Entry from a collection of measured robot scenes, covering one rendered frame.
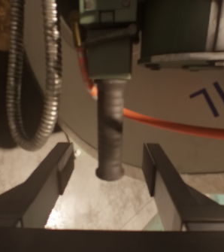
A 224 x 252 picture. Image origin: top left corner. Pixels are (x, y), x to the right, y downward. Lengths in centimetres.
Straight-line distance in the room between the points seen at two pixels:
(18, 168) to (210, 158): 81
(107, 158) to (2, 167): 75
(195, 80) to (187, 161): 15
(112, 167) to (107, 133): 5
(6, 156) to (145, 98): 73
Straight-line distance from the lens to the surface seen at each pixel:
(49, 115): 24
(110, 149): 23
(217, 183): 38
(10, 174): 95
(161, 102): 37
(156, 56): 17
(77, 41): 25
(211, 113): 34
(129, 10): 20
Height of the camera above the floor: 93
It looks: 48 degrees down
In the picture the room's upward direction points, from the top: 70 degrees clockwise
